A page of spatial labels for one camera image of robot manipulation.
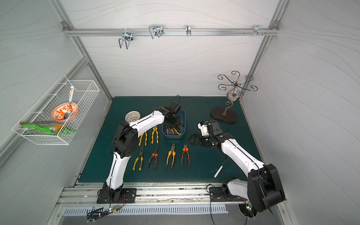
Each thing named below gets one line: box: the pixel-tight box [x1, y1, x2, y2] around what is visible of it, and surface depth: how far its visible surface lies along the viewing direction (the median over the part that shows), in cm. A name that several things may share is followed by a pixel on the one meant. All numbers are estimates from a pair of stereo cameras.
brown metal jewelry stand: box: [210, 70, 259, 123], surface depth 93 cm
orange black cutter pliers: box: [180, 144, 191, 167], surface depth 89 cm
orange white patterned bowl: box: [51, 102, 80, 123], surface depth 68 cm
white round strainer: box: [124, 110, 141, 123], surface depth 106 cm
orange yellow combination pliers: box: [165, 143, 177, 169], surface depth 90 cm
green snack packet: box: [19, 121, 77, 135], surface depth 56 cm
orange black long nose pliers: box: [147, 145, 159, 169], surface depth 88 cm
